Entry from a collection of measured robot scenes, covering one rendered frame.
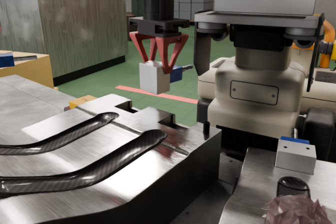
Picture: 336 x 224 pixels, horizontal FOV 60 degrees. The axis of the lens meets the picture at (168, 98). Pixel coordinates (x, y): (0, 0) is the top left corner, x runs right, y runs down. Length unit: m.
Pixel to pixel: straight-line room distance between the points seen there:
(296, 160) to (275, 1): 0.38
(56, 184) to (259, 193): 0.24
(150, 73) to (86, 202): 0.30
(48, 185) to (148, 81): 0.29
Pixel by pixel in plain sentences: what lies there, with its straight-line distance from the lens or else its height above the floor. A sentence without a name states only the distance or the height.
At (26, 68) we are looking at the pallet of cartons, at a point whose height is 0.44.
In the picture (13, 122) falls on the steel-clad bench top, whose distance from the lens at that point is 0.78.
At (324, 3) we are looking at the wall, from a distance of 9.23.
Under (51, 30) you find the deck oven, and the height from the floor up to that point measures 0.65.
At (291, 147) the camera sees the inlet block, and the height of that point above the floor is 0.88.
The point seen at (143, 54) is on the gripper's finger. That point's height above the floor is 0.97.
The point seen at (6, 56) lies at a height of 0.94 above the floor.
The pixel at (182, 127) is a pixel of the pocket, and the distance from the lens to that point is 0.50.
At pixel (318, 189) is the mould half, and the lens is 0.44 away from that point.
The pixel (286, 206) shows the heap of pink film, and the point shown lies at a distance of 0.31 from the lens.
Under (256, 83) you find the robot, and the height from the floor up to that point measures 0.87.
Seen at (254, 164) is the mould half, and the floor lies 0.86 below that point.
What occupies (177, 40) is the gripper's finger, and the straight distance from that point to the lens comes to 0.54.
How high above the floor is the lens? 1.10
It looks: 21 degrees down
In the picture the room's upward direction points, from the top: straight up
